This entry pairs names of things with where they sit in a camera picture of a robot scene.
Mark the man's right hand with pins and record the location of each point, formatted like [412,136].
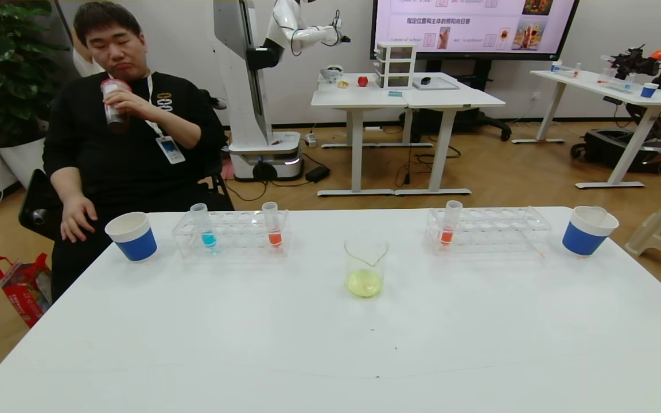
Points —
[78,218]

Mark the man's left hand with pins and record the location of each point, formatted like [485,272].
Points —
[135,104]

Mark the plastic drink cup pink lid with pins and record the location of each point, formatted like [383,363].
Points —
[111,86]

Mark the test tube with blue pigment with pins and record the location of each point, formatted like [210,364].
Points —
[208,238]

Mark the test tube with yellow pigment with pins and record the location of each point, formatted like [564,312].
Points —
[594,213]

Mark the black background robot arm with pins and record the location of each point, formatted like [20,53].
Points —
[632,60]

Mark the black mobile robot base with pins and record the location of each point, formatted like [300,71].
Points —
[611,149]

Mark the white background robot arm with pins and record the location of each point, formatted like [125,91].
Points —
[307,35]

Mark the clear plastic test tube rack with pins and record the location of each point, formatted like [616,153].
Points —
[238,235]
[491,232]

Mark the test tube with orange pigment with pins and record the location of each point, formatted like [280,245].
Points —
[447,235]
[275,237]

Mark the clear glass beaker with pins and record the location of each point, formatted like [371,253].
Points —
[365,281]

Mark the small distant tube rack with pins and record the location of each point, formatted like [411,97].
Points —
[566,69]

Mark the black chair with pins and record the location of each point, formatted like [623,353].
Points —
[35,201]

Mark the white cup with blue sleeve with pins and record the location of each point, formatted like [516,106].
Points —
[583,240]
[135,244]

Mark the man in black sweater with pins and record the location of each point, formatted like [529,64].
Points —
[118,166]

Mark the person in white shirt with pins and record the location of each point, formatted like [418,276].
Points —
[86,60]

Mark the white planter pot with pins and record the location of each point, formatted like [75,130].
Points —
[20,160]

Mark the red shopping bag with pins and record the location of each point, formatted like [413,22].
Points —
[20,292]

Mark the white robot tower with base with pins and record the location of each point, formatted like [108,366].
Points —
[244,115]

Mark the green leafy plant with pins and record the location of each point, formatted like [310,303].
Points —
[3,69]

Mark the white power strip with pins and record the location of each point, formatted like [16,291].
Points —
[311,139]

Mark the black power adapter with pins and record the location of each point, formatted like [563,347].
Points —
[318,174]

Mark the small white bowl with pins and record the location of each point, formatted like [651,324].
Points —
[331,73]

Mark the white standing desk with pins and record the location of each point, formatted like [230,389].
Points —
[451,98]
[353,96]

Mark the red apple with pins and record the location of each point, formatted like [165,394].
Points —
[362,81]

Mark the clear plastic drawer organizer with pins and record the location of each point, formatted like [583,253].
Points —
[395,64]

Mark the grey flat tray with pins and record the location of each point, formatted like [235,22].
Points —
[442,84]

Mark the long white table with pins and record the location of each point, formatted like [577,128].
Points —
[594,83]

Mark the small blue paper cup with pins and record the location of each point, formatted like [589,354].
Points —
[649,90]

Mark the large wall display screen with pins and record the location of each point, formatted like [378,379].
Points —
[474,40]

